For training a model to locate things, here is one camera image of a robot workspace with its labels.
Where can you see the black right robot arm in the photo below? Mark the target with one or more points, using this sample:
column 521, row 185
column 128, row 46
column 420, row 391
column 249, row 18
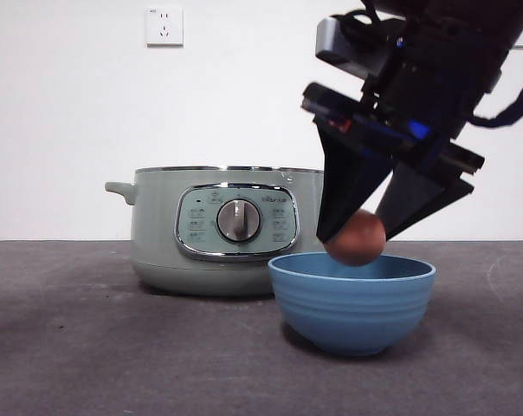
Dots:
column 469, row 21

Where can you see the brown egg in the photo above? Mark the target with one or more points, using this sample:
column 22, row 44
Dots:
column 359, row 240

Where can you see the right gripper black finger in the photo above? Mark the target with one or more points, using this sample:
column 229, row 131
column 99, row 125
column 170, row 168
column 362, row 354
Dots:
column 413, row 199
column 348, row 182

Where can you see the blue ribbed bowl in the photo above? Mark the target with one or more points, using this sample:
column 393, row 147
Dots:
column 352, row 307

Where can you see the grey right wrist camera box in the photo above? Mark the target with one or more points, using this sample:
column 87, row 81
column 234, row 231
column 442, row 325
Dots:
column 331, row 41

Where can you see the pale green electric steamer pot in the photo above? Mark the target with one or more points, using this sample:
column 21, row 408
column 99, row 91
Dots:
column 157, row 225

